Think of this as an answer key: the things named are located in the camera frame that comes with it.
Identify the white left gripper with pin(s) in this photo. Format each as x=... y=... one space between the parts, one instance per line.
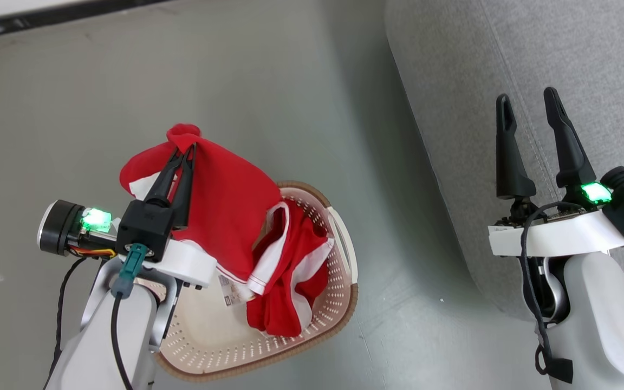
x=187 y=262

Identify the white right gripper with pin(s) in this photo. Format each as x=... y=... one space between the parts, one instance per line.
x=561 y=235

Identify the red and white garment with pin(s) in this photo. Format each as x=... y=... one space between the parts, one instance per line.
x=225 y=200

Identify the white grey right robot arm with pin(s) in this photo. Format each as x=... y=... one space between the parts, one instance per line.
x=599 y=325

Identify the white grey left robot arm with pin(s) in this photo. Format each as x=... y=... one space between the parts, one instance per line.
x=90 y=346

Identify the white perforated laundry basket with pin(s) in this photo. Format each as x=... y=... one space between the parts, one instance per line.
x=209 y=336

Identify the grey fabric sofa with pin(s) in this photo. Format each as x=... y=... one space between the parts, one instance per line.
x=561 y=54

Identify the black skirting board strip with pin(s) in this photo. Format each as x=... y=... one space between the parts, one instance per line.
x=19 y=24

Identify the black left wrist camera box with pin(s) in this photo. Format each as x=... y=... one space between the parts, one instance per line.
x=144 y=227

